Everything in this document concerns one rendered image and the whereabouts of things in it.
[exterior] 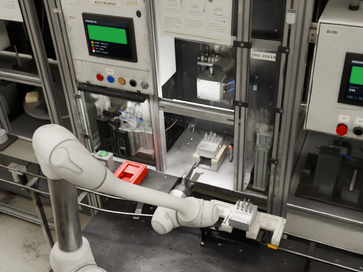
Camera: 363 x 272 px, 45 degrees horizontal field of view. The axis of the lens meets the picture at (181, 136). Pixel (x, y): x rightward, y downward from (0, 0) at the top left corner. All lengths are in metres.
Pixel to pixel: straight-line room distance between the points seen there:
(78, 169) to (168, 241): 0.92
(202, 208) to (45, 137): 0.66
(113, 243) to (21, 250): 1.20
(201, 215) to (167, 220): 0.16
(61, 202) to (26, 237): 1.73
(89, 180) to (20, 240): 1.98
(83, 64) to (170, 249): 0.98
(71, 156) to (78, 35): 0.80
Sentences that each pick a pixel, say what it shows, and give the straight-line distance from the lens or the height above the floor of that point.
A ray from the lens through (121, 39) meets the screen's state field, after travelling 1.95.
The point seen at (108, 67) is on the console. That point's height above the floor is 1.48.
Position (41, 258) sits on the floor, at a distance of 3.27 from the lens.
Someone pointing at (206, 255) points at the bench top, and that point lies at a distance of 2.20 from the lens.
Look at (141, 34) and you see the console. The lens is 1.92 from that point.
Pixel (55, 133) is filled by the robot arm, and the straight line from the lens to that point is 1.59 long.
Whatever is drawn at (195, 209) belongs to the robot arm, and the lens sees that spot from 1.76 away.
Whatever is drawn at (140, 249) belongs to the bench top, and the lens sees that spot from 2.24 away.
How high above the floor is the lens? 2.36
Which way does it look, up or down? 35 degrees down
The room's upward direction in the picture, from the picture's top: 3 degrees counter-clockwise
